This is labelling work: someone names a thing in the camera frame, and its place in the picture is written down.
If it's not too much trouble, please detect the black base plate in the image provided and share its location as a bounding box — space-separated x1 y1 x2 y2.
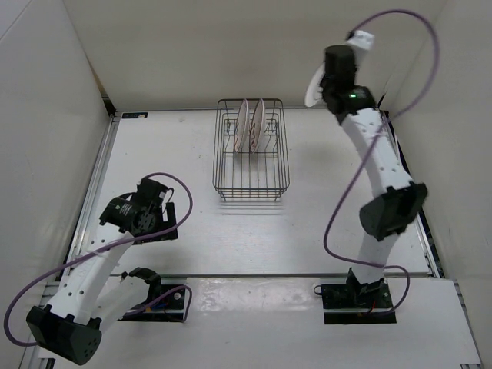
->
314 283 397 325
121 284 193 323

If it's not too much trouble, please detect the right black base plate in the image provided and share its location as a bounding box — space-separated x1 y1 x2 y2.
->
314 283 397 325

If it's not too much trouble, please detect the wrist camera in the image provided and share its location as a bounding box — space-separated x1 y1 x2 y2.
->
324 29 375 84
132 178 169 209

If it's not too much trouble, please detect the red patterned plate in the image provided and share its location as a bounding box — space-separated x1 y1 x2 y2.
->
249 98 265 153
233 99 249 153

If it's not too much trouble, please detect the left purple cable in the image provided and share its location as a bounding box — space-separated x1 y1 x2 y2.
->
4 172 193 347

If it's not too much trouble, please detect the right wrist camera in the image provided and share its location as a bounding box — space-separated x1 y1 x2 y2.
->
324 29 375 84

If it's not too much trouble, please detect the black patterned white plate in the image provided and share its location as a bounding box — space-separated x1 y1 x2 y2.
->
304 63 324 108

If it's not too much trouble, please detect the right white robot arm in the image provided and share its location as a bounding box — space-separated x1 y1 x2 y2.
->
323 81 428 308

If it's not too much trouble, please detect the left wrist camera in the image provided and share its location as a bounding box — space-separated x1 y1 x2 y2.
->
132 178 169 209

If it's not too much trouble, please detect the wire dish rack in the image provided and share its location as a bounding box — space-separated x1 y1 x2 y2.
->
212 98 290 202

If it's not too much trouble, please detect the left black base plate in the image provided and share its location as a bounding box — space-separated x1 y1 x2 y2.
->
121 284 193 323

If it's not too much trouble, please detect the left blue corner label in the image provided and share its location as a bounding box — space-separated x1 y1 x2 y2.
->
121 112 148 119

